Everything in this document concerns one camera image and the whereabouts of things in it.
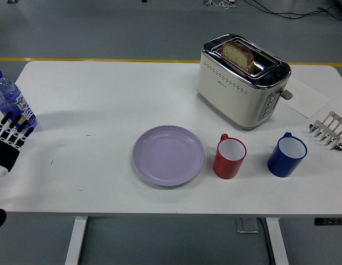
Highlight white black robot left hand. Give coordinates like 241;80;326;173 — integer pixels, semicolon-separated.
0;111;35;190

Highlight lilac round plate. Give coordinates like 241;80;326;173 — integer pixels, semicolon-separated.
132;125;205;187

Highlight blue labelled water bottle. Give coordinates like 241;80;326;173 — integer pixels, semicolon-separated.
0;66;39;129

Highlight white table leg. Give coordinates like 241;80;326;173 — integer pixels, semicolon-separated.
265;217;290;265
64;216;88;265

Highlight red mug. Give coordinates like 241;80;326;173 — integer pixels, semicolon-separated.
212;133;247;179

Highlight cream chrome toaster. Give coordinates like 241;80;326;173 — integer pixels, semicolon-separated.
197;33;293;131

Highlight brown bread slice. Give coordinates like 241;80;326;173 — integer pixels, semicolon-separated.
221;41;255;74

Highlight grey floor socket box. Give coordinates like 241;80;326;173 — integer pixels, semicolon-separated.
235;218;260;234

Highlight blue mug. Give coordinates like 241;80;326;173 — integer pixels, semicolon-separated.
267;132;308;178

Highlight white paper sheet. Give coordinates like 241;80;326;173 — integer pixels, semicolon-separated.
280;76;331;119

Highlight silver metal toast rack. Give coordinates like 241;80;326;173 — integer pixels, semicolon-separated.
308;111;342;151

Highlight black table control panel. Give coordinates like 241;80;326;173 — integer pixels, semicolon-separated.
314;218;342;226

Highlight grey cable under table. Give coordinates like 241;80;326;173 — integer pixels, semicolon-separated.
256;218;276;265

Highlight black floor cable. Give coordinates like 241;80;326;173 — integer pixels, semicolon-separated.
243;0;342;21

